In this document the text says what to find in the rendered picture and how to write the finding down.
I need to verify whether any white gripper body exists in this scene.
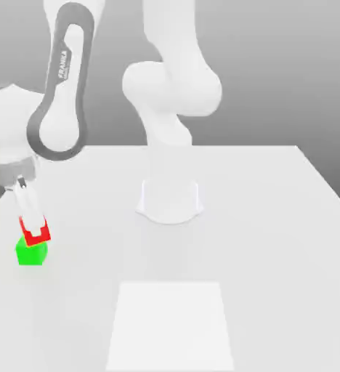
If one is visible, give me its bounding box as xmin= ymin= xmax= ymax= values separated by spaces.
xmin=12 ymin=182 xmax=46 ymax=230

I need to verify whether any small red cube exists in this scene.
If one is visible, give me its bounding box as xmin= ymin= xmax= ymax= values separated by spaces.
xmin=18 ymin=215 xmax=52 ymax=248

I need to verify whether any small green cube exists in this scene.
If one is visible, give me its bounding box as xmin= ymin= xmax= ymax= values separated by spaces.
xmin=15 ymin=235 xmax=49 ymax=267

